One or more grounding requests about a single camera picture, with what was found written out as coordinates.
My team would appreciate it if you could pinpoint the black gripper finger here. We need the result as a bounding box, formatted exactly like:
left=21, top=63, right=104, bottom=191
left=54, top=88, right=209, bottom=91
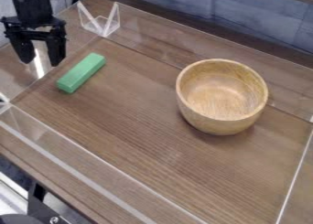
left=45, top=34, right=65, bottom=67
left=9, top=34, right=36, bottom=64

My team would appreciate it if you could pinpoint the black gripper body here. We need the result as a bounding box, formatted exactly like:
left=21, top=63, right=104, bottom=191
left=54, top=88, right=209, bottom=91
left=0, top=0, right=65, bottom=38

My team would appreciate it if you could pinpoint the green rectangular stick block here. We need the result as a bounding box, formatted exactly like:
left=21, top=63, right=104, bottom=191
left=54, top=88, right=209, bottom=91
left=56, top=53, right=106, bottom=93

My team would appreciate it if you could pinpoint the round wooden bowl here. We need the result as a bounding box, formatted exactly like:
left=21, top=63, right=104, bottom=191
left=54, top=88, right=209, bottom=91
left=176, top=59, right=268, bottom=135

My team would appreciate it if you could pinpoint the clear acrylic corner bracket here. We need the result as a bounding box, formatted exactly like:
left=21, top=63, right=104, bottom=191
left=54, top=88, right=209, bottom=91
left=77, top=2, right=120, bottom=37

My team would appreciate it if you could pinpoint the black table leg bracket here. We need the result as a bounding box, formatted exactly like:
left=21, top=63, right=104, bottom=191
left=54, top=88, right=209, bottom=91
left=26, top=182, right=69, bottom=224

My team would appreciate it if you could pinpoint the clear acrylic front wall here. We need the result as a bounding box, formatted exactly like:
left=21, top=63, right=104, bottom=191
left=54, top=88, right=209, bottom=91
left=0, top=93, right=208, bottom=224

